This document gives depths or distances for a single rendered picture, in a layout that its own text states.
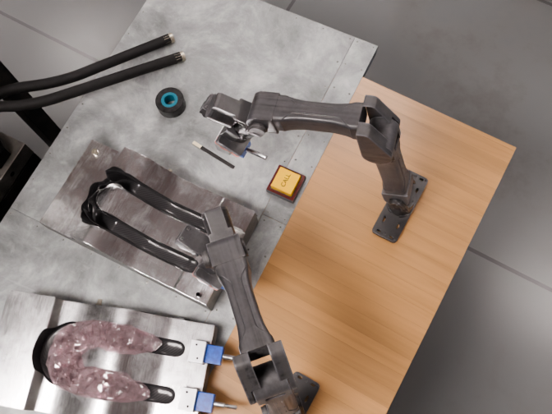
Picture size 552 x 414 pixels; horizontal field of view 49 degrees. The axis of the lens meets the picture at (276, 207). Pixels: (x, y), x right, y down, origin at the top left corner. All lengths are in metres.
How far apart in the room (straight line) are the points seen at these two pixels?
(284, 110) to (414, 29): 1.68
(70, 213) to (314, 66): 0.78
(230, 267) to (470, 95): 1.80
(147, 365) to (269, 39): 0.97
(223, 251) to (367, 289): 0.52
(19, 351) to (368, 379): 0.82
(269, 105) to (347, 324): 0.59
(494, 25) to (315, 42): 1.29
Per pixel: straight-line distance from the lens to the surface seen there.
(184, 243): 1.28
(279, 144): 1.67
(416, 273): 1.58
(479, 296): 2.45
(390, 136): 1.25
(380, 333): 1.54
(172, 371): 1.50
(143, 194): 1.56
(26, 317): 1.57
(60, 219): 1.66
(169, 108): 1.72
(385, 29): 2.85
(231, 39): 1.85
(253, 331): 1.08
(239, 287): 1.12
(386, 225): 1.59
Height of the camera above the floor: 2.32
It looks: 71 degrees down
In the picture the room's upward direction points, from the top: 9 degrees counter-clockwise
